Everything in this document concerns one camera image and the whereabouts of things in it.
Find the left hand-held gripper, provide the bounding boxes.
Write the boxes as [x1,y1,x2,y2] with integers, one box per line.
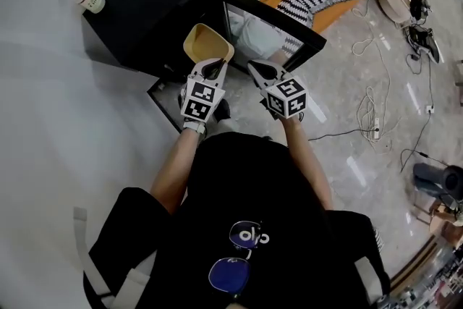
[179,59,232,124]

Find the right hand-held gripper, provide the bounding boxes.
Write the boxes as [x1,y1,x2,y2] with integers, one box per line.
[247,59,309,122]

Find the yellow container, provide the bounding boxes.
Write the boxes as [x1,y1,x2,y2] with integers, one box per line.
[182,23,235,65]

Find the black fridge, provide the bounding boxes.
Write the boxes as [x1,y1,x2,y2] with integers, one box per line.
[82,0,328,135]

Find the person's right forearm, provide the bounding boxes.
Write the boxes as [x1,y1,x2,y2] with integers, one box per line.
[281,116,334,211]

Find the person's left forearm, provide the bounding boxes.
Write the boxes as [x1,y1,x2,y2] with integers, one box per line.
[149,126,208,215]

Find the glass fridge door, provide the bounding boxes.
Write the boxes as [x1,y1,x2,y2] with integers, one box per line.
[146,0,328,135]

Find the person's black shirt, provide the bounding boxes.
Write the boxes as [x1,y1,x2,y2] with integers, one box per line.
[82,132,392,309]

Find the white can with green label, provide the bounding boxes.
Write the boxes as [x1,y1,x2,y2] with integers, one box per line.
[75,0,106,14]

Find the black-rimmed glasses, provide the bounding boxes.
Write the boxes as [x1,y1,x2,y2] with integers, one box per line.
[207,220,272,298]

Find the grey floor fan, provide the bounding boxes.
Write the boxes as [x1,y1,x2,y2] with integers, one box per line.
[412,162,463,209]

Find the white wrist strap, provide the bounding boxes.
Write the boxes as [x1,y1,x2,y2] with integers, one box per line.
[182,120,208,134]

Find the white cable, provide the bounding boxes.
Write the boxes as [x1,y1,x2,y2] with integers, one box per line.
[351,0,403,155]

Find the black cable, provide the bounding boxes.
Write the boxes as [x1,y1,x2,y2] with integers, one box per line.
[307,54,449,174]

